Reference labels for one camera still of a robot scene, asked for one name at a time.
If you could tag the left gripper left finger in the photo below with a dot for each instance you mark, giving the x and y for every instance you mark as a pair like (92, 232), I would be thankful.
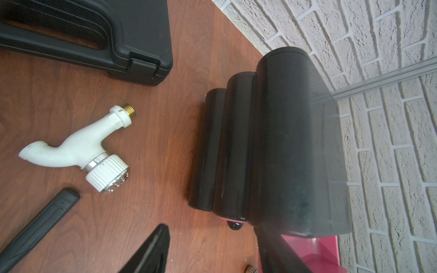
(151, 257)

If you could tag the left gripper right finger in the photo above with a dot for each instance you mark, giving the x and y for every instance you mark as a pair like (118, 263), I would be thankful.
(275, 254)

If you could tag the black pink drawer cabinet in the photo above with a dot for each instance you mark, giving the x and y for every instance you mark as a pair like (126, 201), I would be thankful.
(270, 153)

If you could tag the yellow paint can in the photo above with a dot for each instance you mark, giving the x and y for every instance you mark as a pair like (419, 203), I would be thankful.
(250, 269)

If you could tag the white plastic water tap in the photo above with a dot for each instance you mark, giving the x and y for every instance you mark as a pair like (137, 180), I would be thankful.
(104, 172)

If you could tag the black plastic tool case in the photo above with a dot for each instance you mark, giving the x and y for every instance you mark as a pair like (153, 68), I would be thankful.
(130, 40)

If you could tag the hammer with black handle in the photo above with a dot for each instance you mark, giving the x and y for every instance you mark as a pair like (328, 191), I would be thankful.
(39, 226)

